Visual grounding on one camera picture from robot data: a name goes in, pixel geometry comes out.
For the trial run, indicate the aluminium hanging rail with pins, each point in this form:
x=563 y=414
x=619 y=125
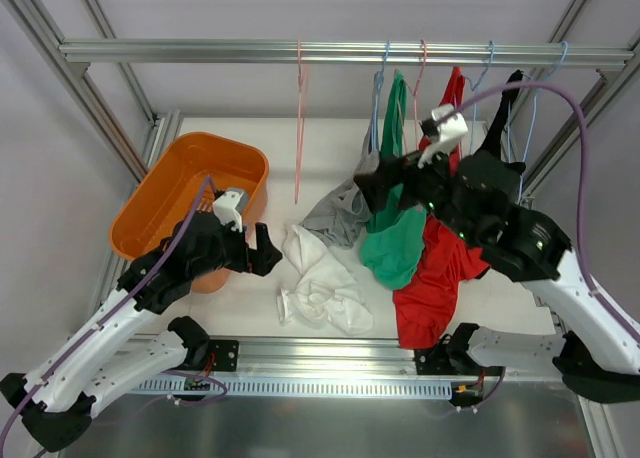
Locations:
x=244 y=51

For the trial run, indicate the orange plastic tub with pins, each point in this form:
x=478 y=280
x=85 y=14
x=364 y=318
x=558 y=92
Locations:
x=152 y=230

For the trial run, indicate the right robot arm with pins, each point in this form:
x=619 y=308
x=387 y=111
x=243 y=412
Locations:
x=598 y=357

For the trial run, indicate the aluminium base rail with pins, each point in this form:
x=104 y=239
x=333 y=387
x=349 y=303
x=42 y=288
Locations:
x=321 y=358

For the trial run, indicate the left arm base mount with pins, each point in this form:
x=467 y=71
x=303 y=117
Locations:
x=223 y=355

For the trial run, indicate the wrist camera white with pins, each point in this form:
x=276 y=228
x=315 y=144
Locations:
x=444 y=129
x=228 y=209

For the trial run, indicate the slotted white cable duct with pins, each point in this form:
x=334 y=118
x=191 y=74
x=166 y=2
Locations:
x=298 y=387

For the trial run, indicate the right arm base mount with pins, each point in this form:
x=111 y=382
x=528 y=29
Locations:
x=467 y=395

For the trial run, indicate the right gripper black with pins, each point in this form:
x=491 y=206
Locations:
x=404 y=181

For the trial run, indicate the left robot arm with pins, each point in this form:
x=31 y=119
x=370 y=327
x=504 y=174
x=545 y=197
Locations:
x=58 y=401

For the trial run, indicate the grey tank top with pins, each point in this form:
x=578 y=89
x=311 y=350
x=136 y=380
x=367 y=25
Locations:
x=339 y=217

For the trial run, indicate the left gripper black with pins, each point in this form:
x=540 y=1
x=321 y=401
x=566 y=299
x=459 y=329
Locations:
x=245 y=255

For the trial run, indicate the pink hanger of green top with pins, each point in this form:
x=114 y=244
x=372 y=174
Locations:
x=415 y=91

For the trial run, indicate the black tank top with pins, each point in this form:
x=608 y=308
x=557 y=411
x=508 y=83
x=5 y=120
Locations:
x=493 y=137

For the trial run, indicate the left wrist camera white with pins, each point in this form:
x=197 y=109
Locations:
x=228 y=209

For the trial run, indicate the blue hanger of black top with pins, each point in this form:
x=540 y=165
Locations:
x=510 y=153

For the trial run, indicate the red tank top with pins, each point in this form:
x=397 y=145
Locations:
x=426 y=306

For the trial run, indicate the white tank top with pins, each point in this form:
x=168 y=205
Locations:
x=327 y=293

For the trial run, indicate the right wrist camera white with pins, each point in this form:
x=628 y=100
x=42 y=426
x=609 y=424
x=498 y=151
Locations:
x=444 y=129

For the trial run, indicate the green tank top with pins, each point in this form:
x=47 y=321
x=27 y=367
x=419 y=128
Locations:
x=393 y=246

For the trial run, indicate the blue hanger of red top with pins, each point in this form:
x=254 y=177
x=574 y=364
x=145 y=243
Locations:
x=475 y=88

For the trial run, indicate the blue hanger of grey top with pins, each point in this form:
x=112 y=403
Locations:
x=376 y=93

